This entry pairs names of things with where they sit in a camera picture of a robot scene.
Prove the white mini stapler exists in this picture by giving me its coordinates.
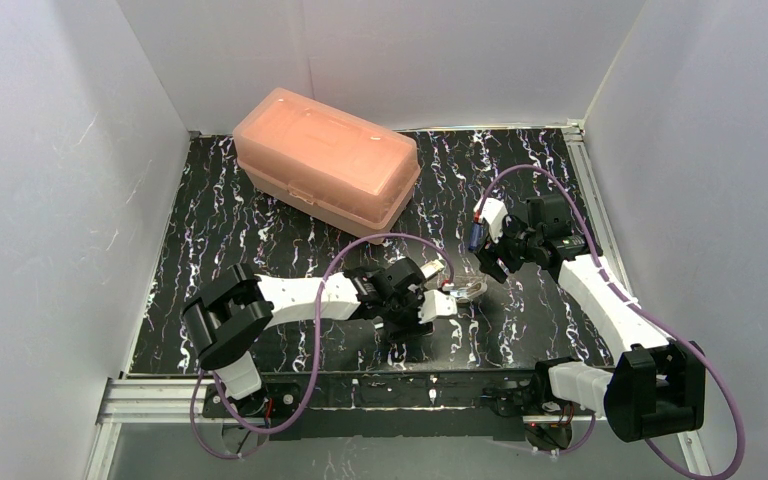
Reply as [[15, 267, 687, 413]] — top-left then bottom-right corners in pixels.
[[450, 281, 488, 304]]

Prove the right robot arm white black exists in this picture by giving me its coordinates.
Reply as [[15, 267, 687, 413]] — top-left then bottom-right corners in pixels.
[[469, 194, 706, 442]]

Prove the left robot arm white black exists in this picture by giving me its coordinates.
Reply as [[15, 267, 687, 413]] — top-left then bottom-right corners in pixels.
[[182, 258, 457, 400]]

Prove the blue red pen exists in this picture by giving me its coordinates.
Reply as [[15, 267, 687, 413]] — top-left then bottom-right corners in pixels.
[[468, 223, 485, 252]]

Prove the pink translucent plastic box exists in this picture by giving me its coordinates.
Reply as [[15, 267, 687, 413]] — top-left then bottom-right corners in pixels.
[[232, 88, 420, 237]]

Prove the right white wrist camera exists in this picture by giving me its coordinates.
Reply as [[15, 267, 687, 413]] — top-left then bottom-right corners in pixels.
[[474, 198, 508, 243]]

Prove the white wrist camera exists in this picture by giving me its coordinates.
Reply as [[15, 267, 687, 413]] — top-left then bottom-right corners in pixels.
[[474, 198, 508, 243], [418, 290, 458, 325]]

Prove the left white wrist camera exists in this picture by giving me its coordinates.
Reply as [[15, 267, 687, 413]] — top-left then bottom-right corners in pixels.
[[418, 290, 458, 325]]

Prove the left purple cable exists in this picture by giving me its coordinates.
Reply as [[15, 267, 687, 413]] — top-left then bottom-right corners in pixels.
[[189, 233, 457, 462]]

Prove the purple cable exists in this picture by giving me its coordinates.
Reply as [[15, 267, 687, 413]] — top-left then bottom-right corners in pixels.
[[473, 164, 747, 480], [189, 233, 457, 462]]

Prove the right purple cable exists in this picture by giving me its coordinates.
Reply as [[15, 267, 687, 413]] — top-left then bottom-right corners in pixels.
[[473, 164, 747, 480]]

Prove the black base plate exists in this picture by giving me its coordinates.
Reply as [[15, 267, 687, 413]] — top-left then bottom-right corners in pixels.
[[201, 367, 597, 444]]

